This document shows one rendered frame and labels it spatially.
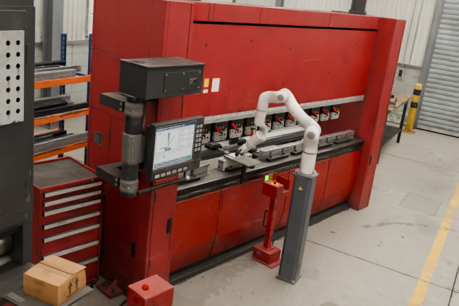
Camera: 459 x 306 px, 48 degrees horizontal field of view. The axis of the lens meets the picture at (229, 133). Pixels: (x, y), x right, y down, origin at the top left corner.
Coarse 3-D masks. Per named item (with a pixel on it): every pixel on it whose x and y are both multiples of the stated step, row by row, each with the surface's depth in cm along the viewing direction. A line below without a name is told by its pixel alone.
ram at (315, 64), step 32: (192, 32) 380; (224, 32) 405; (256, 32) 432; (288, 32) 464; (320, 32) 500; (352, 32) 543; (224, 64) 415; (256, 64) 444; (288, 64) 477; (320, 64) 516; (352, 64) 562; (192, 96) 398; (224, 96) 425; (256, 96) 456; (320, 96) 532
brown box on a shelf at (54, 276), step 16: (32, 272) 232; (48, 272) 233; (64, 272) 234; (80, 272) 237; (32, 288) 230; (48, 288) 226; (64, 288) 228; (80, 288) 240; (16, 304) 226; (32, 304) 227; (48, 304) 228; (64, 304) 229
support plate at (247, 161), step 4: (228, 156) 452; (232, 156) 453; (232, 160) 447; (236, 160) 446; (240, 160) 447; (244, 160) 448; (248, 160) 449; (252, 160) 451; (256, 160) 452; (244, 164) 438; (248, 164) 439; (252, 164) 440; (256, 164) 442
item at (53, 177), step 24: (48, 168) 383; (72, 168) 388; (48, 192) 346; (72, 192) 361; (96, 192) 374; (48, 216) 353; (72, 216) 367; (96, 216) 383; (48, 240) 356; (72, 240) 373; (96, 240) 387; (96, 264) 396
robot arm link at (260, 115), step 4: (256, 112) 431; (260, 112) 428; (264, 112) 429; (256, 116) 431; (260, 116) 429; (264, 116) 430; (256, 120) 431; (260, 120) 430; (264, 120) 433; (256, 124) 432; (260, 124) 432; (264, 124) 435; (260, 128) 443; (264, 128) 439; (264, 132) 441; (264, 136) 442; (264, 140) 443
